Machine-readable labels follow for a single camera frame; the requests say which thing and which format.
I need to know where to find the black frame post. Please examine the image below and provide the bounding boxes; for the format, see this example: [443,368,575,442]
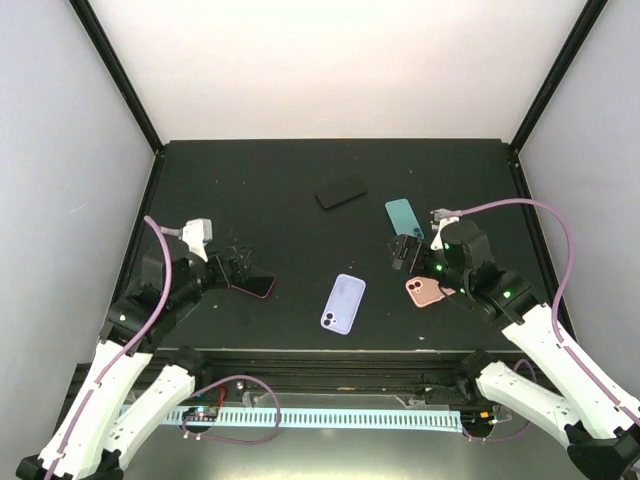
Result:
[69,0,164,154]
[510,0,609,153]

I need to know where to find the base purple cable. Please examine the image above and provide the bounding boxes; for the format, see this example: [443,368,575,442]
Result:
[460,359,539,445]
[180,374,282,445]

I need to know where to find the right black frame post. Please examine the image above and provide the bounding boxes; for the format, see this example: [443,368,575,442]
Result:
[510,0,609,153]

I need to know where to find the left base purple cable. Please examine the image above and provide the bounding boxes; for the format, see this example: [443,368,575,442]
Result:
[180,374,282,445]

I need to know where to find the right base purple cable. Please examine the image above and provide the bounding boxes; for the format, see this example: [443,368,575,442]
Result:
[460,359,539,445]

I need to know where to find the left black frame post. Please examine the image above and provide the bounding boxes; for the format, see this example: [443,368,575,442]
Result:
[69,0,164,154]

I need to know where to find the black front aluminium rail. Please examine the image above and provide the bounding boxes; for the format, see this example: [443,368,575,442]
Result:
[74,349,581,401]

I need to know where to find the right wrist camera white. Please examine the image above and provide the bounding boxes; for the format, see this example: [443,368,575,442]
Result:
[430,208,462,251]

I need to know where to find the white slotted cable duct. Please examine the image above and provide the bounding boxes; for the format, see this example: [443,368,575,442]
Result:
[119,403,464,434]

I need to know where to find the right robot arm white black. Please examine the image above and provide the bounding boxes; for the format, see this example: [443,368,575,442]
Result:
[389,218,639,479]

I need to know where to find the black phone case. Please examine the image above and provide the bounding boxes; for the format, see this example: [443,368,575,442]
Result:
[315,176,367,210]

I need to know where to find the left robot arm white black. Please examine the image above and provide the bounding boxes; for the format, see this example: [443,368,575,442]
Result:
[16,244,252,479]

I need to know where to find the pink-edged phone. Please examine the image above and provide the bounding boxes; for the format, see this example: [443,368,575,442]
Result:
[234,266,276,299]

